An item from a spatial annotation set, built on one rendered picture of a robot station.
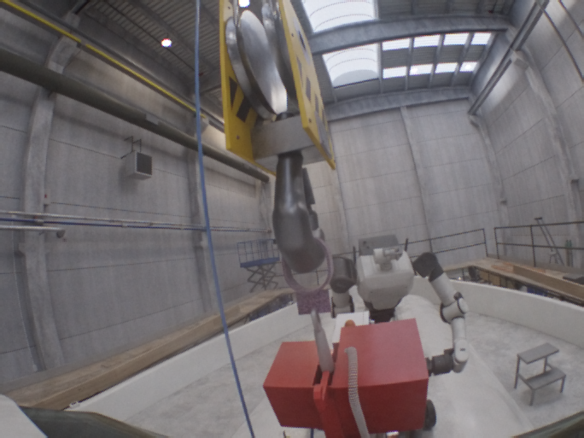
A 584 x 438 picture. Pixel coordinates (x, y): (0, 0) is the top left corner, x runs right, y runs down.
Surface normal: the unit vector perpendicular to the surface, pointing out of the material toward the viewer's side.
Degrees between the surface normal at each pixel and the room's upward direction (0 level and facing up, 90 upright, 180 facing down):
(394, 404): 110
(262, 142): 90
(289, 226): 99
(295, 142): 90
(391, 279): 89
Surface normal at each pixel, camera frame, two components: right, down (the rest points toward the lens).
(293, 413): -0.24, 0.24
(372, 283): -0.15, -0.09
